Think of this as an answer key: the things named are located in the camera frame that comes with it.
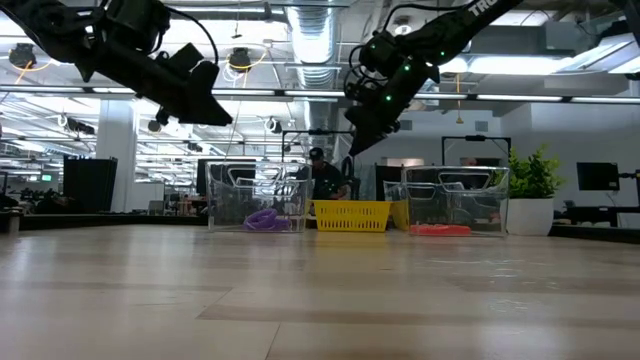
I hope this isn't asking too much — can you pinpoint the black metal frame stand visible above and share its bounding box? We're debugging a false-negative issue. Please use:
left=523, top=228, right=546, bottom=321
left=281, top=129, right=357, bottom=201
left=441, top=134, right=513, bottom=169

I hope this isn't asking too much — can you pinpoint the yellow hanging cord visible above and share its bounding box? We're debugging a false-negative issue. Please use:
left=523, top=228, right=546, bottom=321
left=453, top=73, right=465, bottom=125

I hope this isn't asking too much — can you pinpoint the black overhead light bar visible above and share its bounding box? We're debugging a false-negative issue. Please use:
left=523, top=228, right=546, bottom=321
left=0, top=84, right=640, bottom=105

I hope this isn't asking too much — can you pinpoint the black desk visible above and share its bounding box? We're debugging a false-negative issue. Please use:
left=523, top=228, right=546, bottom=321
left=552, top=199, right=640, bottom=229

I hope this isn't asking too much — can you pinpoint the black office partition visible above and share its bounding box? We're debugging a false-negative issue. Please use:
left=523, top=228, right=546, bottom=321
left=62, top=156, right=119, bottom=214

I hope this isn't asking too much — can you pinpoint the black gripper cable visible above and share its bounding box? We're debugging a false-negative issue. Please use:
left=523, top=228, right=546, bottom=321
left=382, top=2, right=474, bottom=34
left=164, top=5, right=221, bottom=65

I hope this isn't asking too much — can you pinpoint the silver round air duct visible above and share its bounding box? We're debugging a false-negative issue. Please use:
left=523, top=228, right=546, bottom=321
left=284, top=0, right=344, bottom=91

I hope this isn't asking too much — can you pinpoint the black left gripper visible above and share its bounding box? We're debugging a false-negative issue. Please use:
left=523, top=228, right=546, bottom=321
left=91, top=48, right=234, bottom=128

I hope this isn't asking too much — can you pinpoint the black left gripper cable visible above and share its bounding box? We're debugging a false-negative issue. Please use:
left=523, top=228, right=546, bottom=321
left=164, top=5, right=221, bottom=65

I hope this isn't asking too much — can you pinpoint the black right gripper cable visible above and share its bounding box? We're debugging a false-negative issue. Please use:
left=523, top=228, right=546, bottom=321
left=382, top=2, right=474, bottom=34

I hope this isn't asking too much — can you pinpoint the white building column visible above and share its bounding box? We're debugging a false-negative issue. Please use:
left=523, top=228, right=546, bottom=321
left=95, top=99, right=137, bottom=214

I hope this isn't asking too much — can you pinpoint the clear plastic bin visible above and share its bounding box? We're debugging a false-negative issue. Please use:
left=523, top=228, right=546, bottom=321
left=204, top=160, right=314, bottom=235
left=382, top=165, right=511, bottom=238

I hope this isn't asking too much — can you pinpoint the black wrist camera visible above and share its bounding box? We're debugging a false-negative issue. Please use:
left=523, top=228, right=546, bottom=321
left=158, top=42, right=205, bottom=71
left=356, top=29, right=402, bottom=69

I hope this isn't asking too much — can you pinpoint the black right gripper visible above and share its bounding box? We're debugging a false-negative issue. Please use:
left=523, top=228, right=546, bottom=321
left=344, top=61, right=442, bottom=158

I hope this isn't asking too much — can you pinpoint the black monitor screen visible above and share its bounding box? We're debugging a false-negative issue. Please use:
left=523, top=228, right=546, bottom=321
left=576, top=161, right=621, bottom=192

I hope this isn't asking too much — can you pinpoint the black ceiling pendant device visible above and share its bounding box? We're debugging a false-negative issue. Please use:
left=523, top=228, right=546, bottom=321
left=228, top=46, right=254, bottom=74
left=8, top=42, right=38, bottom=70

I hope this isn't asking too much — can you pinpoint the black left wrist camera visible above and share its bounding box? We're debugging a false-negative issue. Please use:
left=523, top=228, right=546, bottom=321
left=158, top=42, right=205, bottom=71

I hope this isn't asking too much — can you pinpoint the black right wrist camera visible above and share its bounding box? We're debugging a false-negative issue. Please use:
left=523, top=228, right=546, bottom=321
left=356, top=29, right=402, bottom=69

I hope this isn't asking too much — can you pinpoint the green potted plant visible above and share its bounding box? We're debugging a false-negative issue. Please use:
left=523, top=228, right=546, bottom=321
left=499, top=147, right=564, bottom=201

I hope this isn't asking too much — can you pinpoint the yellow plastic basket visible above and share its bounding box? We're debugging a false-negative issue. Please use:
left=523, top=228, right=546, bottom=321
left=307, top=199, right=394, bottom=234

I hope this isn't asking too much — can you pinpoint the white plant pot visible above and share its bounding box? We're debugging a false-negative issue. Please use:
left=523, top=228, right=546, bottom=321
left=505, top=197, right=557, bottom=238

